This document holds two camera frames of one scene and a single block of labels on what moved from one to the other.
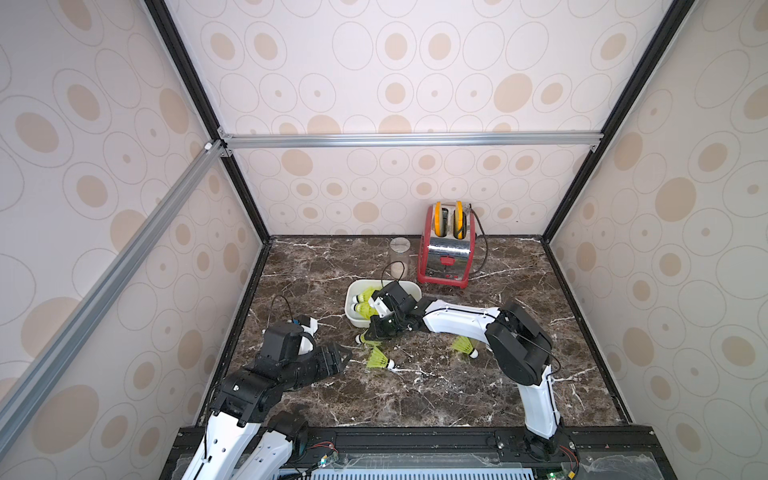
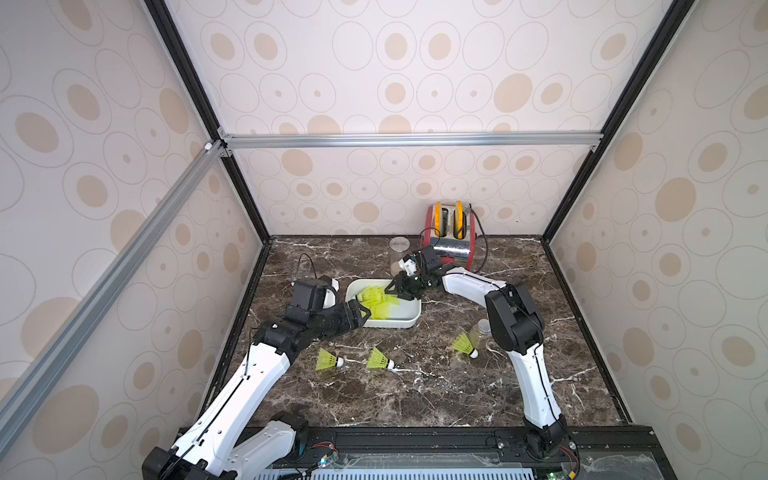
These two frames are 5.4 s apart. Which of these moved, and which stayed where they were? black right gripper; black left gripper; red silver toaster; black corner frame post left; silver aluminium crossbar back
Moved: black left gripper; black right gripper
Stayed: silver aluminium crossbar back; black corner frame post left; red silver toaster
